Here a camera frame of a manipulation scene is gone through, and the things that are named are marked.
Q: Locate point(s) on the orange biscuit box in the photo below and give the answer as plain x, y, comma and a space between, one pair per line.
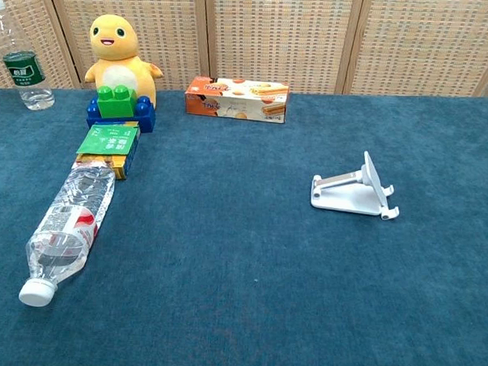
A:
235, 101

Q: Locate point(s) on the white folding phone stand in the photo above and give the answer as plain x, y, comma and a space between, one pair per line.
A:
348, 197

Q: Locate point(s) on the blue carpet table cover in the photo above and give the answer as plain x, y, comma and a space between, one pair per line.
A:
241, 252

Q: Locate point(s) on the blue building block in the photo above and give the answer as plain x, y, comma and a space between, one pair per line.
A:
145, 116

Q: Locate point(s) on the yellow and blue carton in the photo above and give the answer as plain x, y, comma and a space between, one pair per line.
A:
125, 163

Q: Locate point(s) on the green sachet packet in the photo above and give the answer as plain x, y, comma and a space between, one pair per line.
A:
108, 142

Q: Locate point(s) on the green building block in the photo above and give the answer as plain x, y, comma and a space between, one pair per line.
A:
116, 102

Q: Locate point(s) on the woven rattan folding screen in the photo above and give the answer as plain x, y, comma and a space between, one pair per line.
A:
299, 39

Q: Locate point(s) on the yellow plush toy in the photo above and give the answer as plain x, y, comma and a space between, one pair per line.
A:
119, 64

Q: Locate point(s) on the red label water bottle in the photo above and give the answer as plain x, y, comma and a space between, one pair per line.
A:
70, 224

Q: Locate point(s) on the green label water bottle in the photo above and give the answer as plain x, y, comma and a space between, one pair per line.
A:
24, 68

